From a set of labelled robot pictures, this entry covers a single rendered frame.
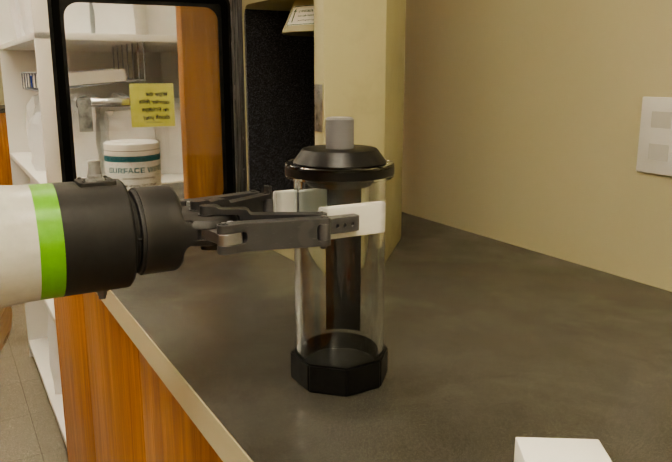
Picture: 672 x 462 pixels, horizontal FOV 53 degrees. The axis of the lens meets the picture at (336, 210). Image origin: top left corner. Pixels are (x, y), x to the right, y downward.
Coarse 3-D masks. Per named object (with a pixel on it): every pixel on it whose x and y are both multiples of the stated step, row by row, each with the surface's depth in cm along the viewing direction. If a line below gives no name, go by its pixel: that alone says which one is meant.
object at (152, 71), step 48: (96, 48) 113; (144, 48) 116; (192, 48) 119; (96, 96) 114; (144, 96) 117; (192, 96) 121; (96, 144) 116; (144, 144) 119; (192, 144) 122; (192, 192) 124
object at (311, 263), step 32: (288, 160) 67; (320, 192) 62; (352, 192) 62; (384, 192) 65; (320, 256) 64; (352, 256) 63; (384, 256) 67; (320, 288) 64; (352, 288) 64; (320, 320) 65; (352, 320) 65; (320, 352) 66; (352, 352) 65
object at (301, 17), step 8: (296, 0) 110; (304, 0) 107; (312, 0) 106; (296, 8) 108; (304, 8) 107; (312, 8) 106; (288, 16) 111; (296, 16) 108; (304, 16) 106; (312, 16) 106; (288, 24) 109; (296, 24) 107; (304, 24) 106; (312, 24) 105; (288, 32) 108; (296, 32) 118; (304, 32) 119; (312, 32) 120
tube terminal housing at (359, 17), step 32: (256, 0) 115; (288, 0) 111; (320, 0) 96; (352, 0) 98; (384, 0) 101; (320, 32) 97; (352, 32) 99; (384, 32) 102; (320, 64) 98; (352, 64) 100; (384, 64) 103; (352, 96) 101; (384, 96) 104; (384, 128) 105; (288, 256) 114
